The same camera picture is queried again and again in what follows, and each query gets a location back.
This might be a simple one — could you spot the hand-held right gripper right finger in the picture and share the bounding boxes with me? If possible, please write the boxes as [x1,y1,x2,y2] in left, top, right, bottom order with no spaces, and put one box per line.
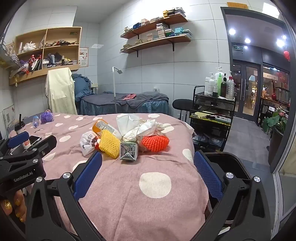
[194,149,272,241]

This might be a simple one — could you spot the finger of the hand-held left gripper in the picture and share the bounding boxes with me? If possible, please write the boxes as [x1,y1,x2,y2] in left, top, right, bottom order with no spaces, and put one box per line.
[0,131,30,158]
[0,135,57,164]

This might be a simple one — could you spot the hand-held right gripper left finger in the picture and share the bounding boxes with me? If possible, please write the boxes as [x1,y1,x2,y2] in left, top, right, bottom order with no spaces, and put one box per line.
[25,151,103,241]

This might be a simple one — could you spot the dark trash bin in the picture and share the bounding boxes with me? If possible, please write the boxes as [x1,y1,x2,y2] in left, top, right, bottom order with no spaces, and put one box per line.
[195,149,252,234]

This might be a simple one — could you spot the printed white plastic bag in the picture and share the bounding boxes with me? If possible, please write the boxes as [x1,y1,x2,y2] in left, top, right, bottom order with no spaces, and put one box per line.
[80,131,102,157]

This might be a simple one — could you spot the yellow foam fruit net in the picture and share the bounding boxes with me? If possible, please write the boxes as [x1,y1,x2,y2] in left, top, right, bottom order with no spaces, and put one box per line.
[99,130,121,159]

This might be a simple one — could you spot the small drink carton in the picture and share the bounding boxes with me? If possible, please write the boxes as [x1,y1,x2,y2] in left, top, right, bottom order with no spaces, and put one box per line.
[120,141,139,161]

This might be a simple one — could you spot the orange foam fruit net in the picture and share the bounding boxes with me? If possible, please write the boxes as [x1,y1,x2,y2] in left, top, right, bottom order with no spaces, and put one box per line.
[141,136,170,152]

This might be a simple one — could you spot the plain white plastic bag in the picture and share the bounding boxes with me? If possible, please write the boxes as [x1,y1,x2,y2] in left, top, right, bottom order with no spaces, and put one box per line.
[116,113,142,137]

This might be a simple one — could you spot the white tissue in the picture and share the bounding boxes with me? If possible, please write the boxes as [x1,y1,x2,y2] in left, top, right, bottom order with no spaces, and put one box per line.
[122,119,166,149]

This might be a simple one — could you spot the person's left hand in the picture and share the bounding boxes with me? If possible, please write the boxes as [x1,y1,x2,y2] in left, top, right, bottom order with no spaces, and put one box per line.
[0,190,27,223]

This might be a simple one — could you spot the drink cup with straw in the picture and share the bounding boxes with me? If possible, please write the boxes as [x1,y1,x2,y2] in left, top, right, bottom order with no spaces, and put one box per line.
[14,113,31,150]

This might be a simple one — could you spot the white edged tablet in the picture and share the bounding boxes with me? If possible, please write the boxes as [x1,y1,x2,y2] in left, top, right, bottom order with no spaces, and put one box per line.
[28,135,43,149]

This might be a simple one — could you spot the grey bed sheet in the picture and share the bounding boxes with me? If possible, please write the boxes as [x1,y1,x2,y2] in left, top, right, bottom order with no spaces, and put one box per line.
[8,115,35,130]

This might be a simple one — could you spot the purple bag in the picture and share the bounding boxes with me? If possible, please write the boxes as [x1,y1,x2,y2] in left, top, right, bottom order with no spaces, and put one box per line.
[40,111,55,123]

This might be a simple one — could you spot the printed flat packets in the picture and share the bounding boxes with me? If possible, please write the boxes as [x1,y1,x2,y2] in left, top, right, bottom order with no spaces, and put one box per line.
[193,134,223,145]

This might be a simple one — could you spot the cream cloth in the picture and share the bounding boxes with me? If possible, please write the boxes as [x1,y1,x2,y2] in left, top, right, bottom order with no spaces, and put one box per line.
[45,68,78,115]

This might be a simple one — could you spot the green white box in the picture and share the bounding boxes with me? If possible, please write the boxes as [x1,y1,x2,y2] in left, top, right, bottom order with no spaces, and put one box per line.
[213,115,232,123]

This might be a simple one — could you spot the pink polka dot blanket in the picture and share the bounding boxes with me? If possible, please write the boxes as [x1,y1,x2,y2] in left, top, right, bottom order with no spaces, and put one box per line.
[8,113,210,241]

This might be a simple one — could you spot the massage bed with blue skirt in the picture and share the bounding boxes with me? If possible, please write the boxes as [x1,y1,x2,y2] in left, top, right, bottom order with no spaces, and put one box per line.
[80,91,169,115]

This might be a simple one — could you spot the blue bedding pile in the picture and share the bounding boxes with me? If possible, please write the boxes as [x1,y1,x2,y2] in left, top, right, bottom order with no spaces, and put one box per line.
[72,74,94,101]

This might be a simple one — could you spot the black mesh cart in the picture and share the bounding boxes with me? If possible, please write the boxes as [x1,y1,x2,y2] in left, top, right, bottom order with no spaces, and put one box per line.
[189,86,236,152]

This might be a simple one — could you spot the black stool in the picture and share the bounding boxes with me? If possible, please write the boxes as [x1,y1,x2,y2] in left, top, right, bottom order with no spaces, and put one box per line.
[172,99,193,122]

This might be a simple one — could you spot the row of boxes in cabinet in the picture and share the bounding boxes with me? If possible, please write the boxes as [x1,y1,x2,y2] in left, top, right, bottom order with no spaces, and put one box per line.
[43,60,78,68]

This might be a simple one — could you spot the white floor lamp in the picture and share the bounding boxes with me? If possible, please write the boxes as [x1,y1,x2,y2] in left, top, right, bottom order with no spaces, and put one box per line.
[112,66,123,114]

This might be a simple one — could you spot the dark cloth bundle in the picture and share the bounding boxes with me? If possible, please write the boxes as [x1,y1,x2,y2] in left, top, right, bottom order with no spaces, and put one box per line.
[45,53,62,63]

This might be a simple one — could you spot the potted plant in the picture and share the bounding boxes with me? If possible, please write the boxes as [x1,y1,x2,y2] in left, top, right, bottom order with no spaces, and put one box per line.
[261,108,289,165]

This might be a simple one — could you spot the dark brown bottle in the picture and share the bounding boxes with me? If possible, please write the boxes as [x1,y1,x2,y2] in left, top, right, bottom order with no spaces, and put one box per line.
[220,77,228,98]

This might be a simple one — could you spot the bottles on trolley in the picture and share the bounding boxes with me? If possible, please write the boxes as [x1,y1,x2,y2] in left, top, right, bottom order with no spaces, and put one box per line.
[226,70,235,100]

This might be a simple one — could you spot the white bottle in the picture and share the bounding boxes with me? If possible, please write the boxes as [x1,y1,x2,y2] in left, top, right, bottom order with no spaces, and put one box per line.
[207,72,216,96]

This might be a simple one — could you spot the glass double door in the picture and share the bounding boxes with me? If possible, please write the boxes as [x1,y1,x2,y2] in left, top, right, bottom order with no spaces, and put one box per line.
[232,59,262,122]

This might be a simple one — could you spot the green bottle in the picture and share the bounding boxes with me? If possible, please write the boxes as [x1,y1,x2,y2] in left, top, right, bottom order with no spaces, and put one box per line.
[215,66,224,93]

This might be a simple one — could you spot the dark grey blanket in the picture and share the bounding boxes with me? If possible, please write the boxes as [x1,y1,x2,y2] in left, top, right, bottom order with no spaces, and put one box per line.
[117,92,169,109]

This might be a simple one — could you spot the dark display table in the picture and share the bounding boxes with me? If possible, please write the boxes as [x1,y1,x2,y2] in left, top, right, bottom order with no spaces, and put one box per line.
[260,87,290,127]

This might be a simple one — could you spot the row of small boxes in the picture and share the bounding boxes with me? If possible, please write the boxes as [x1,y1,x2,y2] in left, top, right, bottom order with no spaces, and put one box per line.
[125,7,186,33]

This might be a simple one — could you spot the orange sign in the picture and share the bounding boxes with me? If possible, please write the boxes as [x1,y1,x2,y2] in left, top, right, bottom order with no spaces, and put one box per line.
[227,2,249,10]

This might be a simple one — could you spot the white wall notice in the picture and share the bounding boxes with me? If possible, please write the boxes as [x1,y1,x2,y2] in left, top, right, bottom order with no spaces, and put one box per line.
[2,104,15,128]

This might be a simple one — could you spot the wooden wall cabinet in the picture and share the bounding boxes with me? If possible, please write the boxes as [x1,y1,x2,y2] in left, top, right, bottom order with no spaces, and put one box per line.
[9,27,82,86]

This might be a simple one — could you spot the wall poster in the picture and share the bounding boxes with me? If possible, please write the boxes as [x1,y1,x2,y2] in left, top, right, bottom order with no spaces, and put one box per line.
[79,47,89,67]

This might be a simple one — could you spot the wooden wall shelf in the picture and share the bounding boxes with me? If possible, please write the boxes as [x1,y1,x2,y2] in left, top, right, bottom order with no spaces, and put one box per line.
[120,16,188,40]
[120,35,192,57]

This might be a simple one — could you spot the wall shelves with books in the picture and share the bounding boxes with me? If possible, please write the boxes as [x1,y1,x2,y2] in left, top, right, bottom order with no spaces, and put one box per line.
[122,22,193,49]

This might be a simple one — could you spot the grey door frame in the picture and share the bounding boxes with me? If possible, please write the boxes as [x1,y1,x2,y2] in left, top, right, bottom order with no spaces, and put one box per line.
[220,6,296,173]

